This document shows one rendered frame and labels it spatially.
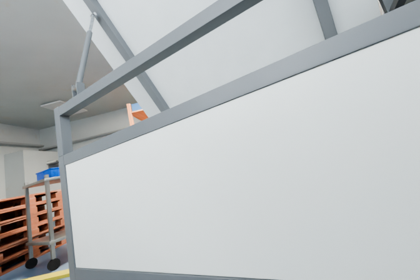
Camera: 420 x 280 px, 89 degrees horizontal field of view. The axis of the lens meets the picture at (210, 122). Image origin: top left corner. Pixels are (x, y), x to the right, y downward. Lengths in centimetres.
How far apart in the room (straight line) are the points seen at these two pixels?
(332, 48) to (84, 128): 921
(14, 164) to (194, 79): 829
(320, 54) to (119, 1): 97
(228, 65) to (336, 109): 69
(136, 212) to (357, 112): 58
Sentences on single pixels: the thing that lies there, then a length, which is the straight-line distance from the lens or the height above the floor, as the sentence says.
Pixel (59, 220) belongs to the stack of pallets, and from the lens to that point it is 417.
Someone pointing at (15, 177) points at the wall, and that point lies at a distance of 900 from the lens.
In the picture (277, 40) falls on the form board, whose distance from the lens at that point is 99.
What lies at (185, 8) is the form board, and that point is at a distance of 105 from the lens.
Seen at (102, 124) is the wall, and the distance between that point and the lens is 906.
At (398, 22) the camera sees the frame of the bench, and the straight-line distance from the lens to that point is 46.
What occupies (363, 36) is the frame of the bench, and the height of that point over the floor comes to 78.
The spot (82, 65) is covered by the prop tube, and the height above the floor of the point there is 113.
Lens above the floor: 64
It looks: 11 degrees up
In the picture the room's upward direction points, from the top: 13 degrees counter-clockwise
